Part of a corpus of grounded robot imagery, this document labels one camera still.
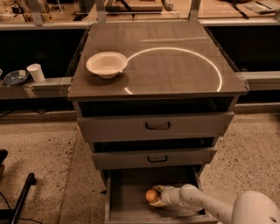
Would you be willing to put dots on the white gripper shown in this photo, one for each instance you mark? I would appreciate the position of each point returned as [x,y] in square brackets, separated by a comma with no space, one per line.
[167,194]

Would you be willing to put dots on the orange fruit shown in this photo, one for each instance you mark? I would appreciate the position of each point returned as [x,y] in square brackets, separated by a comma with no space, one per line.
[151,195]

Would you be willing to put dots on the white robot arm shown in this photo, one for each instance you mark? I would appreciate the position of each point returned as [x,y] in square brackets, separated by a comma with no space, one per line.
[250,207]

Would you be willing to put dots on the bottom open grey drawer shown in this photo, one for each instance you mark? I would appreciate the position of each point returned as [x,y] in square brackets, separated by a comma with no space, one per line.
[126,203]

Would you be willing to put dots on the middle grey drawer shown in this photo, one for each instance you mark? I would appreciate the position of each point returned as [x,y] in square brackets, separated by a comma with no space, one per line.
[153,158]

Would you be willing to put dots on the grey drawer cabinet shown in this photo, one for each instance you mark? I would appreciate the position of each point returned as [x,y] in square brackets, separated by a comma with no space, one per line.
[173,68]

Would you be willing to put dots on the top grey drawer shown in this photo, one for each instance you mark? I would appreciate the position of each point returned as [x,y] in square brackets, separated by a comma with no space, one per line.
[122,128]

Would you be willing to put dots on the white paper bowl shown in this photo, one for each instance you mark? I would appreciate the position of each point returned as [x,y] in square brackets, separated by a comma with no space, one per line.
[106,64]

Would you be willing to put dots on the grey side shelf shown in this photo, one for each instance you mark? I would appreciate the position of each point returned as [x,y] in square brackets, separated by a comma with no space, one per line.
[49,88]

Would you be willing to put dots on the black floor stand leg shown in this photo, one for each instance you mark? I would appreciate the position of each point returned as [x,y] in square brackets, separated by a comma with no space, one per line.
[12,214]

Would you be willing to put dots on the white paper cup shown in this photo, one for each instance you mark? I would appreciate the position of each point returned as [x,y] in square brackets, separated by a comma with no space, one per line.
[36,72]

